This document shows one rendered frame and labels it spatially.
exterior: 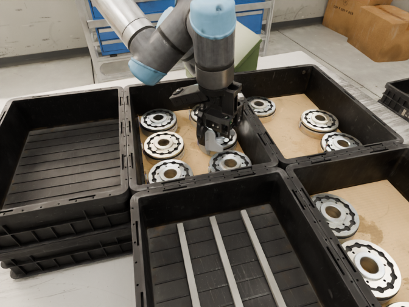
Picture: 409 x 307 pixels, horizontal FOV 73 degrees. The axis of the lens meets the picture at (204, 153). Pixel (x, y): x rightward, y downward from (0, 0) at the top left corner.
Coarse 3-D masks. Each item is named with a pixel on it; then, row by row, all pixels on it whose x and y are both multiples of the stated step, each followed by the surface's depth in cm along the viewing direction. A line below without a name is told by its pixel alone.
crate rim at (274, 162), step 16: (176, 80) 80; (192, 80) 81; (128, 96) 74; (128, 112) 68; (128, 128) 64; (256, 128) 64; (128, 144) 60; (128, 160) 56; (272, 160) 56; (128, 176) 53; (192, 176) 53; (208, 176) 53
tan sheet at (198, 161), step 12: (180, 120) 83; (180, 132) 78; (192, 132) 78; (192, 144) 75; (144, 156) 71; (192, 156) 71; (204, 156) 71; (144, 168) 68; (192, 168) 68; (204, 168) 68
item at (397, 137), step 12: (240, 72) 84; (252, 72) 84; (264, 72) 85; (324, 72) 84; (336, 84) 79; (348, 96) 74; (252, 108) 70; (360, 108) 70; (264, 132) 63; (396, 132) 63; (372, 144) 60; (384, 144) 60; (276, 156) 57; (312, 156) 57; (324, 156) 57
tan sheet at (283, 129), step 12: (288, 96) 92; (300, 96) 92; (276, 108) 87; (288, 108) 87; (300, 108) 87; (312, 108) 87; (276, 120) 83; (288, 120) 83; (276, 132) 78; (288, 132) 78; (300, 132) 78; (276, 144) 75; (288, 144) 75; (300, 144) 75; (312, 144) 75; (288, 156) 71; (300, 156) 71
